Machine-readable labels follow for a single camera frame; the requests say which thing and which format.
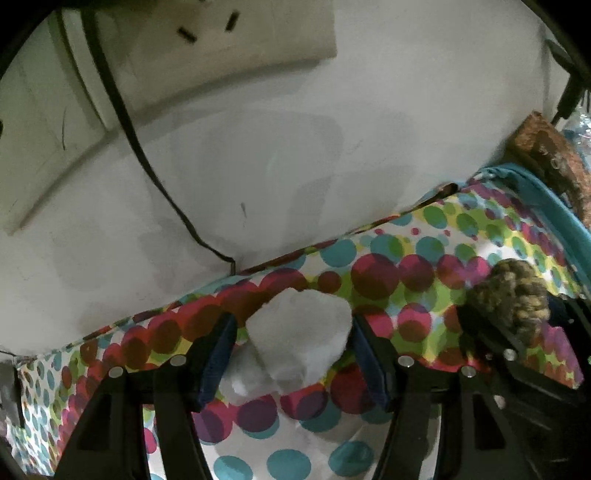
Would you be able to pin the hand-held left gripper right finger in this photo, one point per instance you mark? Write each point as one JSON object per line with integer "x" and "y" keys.
{"x": 370, "y": 362}

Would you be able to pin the black clamp stand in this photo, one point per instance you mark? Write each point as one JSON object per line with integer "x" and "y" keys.
{"x": 570, "y": 87}

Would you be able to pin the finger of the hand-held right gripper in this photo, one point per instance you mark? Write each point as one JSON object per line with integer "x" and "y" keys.
{"x": 482, "y": 334}

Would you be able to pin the white wall socket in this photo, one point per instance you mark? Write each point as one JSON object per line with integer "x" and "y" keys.
{"x": 184, "y": 55}

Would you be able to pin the brown knitted item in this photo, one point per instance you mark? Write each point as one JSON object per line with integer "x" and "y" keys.
{"x": 510, "y": 290}

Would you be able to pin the white fluffy wad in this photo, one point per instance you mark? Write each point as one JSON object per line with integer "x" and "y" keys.
{"x": 298, "y": 332}

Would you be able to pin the polka-dot cloth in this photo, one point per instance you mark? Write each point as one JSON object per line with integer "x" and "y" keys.
{"x": 406, "y": 277}

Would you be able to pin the clear plastic wrapper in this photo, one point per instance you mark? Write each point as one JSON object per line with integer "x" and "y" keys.
{"x": 579, "y": 134}

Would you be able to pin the brown patterned item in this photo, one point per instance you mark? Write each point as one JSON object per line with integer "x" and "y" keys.
{"x": 549, "y": 157}

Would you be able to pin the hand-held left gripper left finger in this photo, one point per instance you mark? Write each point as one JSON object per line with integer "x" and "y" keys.
{"x": 216, "y": 357}

